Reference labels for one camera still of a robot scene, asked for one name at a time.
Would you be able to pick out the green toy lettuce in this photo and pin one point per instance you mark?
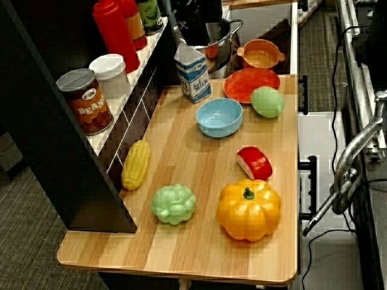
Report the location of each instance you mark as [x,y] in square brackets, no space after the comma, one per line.
[173,205]

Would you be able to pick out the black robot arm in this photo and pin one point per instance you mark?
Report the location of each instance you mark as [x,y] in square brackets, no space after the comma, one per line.
[196,18]

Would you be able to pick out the toy milk carton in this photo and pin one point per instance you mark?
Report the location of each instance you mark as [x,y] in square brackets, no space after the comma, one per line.
[195,81]

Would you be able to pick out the aluminium frame rail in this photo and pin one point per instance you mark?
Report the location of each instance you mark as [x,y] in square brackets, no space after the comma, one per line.
[355,75]

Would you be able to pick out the yellow toy bell pepper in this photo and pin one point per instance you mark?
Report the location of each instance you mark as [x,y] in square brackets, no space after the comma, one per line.
[248,214]

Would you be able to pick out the black shelf unit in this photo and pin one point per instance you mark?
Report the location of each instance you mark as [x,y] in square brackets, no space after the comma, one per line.
[45,151]

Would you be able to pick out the orange toy pot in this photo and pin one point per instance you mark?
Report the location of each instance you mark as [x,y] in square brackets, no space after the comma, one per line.
[260,57]

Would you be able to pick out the red toy pepper slice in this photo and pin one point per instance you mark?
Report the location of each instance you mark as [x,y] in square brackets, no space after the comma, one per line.
[257,164]

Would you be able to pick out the green peas can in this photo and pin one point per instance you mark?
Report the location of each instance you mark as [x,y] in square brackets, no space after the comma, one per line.
[149,15]

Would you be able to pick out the white lidded container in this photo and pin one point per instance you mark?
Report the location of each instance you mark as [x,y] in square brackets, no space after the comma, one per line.
[112,78]

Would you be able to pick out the steel pot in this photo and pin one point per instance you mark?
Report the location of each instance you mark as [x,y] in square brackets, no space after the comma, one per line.
[220,45]

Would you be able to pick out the orange sauce bottle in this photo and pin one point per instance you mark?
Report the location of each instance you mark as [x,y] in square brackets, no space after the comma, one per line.
[134,27]

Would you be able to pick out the white cabinet front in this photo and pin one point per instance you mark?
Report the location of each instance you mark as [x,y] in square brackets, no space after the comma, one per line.
[320,133]

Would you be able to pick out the red ketchup bottle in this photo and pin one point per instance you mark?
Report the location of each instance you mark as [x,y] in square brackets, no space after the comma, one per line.
[115,30]

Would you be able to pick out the beans can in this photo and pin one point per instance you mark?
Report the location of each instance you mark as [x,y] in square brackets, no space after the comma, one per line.
[87,105]

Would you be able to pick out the green toy lime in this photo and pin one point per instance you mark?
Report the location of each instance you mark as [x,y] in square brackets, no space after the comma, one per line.
[267,102]

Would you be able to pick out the yellow toy corn cob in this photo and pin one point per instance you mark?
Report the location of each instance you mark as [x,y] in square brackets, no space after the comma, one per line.
[136,166]

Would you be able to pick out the orange-red plate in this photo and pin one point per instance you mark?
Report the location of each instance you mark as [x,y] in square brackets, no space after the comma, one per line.
[248,83]

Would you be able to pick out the light blue bowl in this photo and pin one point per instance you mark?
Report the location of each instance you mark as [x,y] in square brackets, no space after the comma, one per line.
[219,121]

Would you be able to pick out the metal clamp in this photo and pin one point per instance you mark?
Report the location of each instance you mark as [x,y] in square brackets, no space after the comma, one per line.
[347,157]

